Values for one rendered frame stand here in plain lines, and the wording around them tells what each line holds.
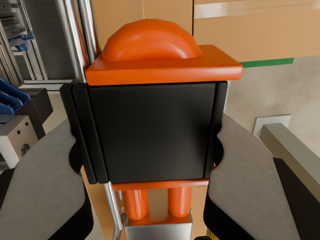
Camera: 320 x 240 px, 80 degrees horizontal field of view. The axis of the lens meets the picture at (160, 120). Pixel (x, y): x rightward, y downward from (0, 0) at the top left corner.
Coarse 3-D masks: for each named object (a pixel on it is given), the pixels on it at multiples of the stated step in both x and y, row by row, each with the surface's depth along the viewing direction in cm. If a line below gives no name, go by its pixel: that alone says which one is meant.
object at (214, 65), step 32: (96, 64) 9; (128, 64) 9; (160, 64) 9; (192, 64) 9; (224, 64) 9; (96, 96) 9; (128, 96) 9; (160, 96) 9; (192, 96) 10; (224, 96) 10; (128, 128) 10; (160, 128) 10; (192, 128) 11; (128, 160) 12; (160, 160) 12; (192, 160) 12
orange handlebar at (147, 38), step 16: (128, 32) 9; (144, 32) 9; (160, 32) 9; (176, 32) 10; (112, 48) 10; (128, 48) 10; (144, 48) 10; (160, 48) 10; (176, 48) 10; (192, 48) 10; (128, 192) 15; (144, 192) 16; (176, 192) 16; (128, 208) 17; (144, 208) 17; (176, 208) 17
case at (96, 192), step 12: (84, 180) 57; (96, 192) 60; (192, 192) 63; (204, 192) 63; (96, 204) 63; (108, 204) 63; (120, 204) 64; (192, 204) 66; (204, 204) 66; (108, 216) 67; (192, 216) 70; (108, 228) 71; (192, 228) 74; (204, 228) 75
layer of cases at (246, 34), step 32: (96, 0) 67; (128, 0) 68; (160, 0) 68; (192, 0) 69; (224, 0) 69; (256, 0) 70; (288, 0) 71; (192, 32) 76; (224, 32) 75; (256, 32) 76; (288, 32) 77
